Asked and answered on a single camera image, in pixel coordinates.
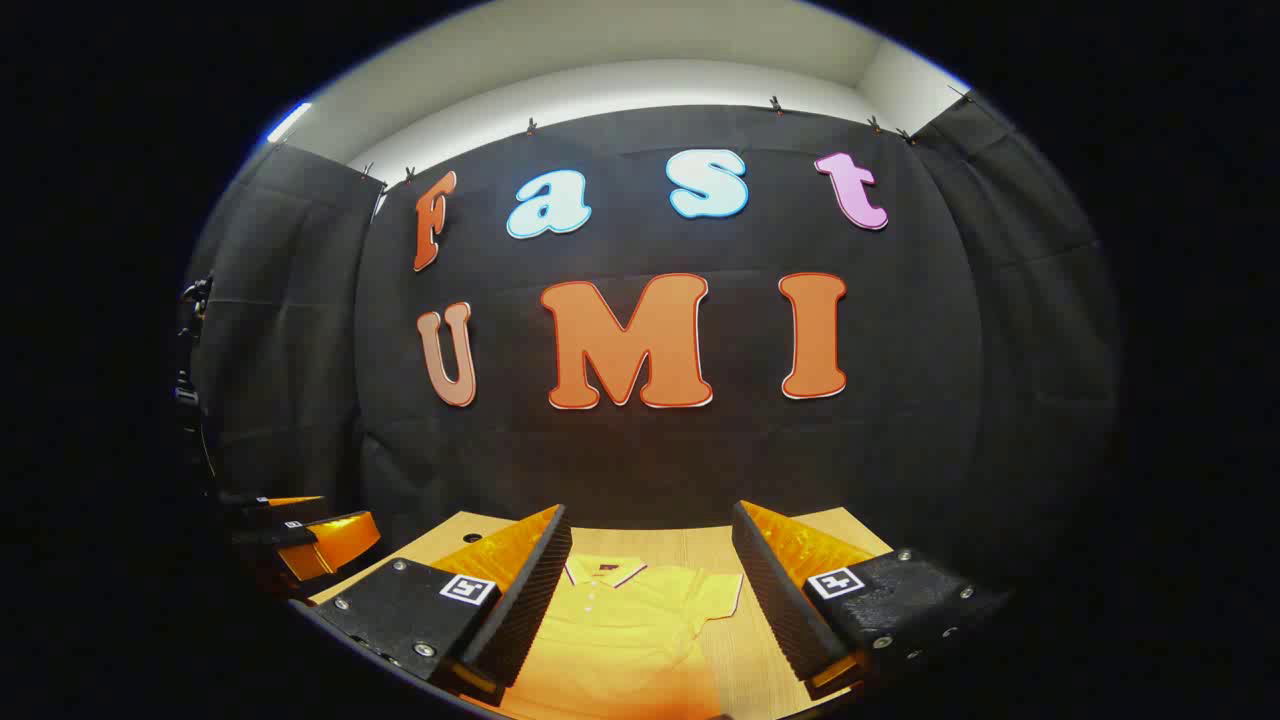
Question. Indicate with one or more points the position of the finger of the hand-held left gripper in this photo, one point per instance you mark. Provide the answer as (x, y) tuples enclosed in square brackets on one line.
[(335, 545), (285, 512)]

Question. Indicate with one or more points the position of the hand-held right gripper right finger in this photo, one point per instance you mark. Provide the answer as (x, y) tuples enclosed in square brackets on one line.
[(770, 600)]

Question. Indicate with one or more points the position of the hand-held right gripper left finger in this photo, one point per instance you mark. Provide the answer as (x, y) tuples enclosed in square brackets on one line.
[(530, 600)]

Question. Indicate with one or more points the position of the orange T-shirt with striped collar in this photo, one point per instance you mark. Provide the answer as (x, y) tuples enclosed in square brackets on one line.
[(620, 640)]

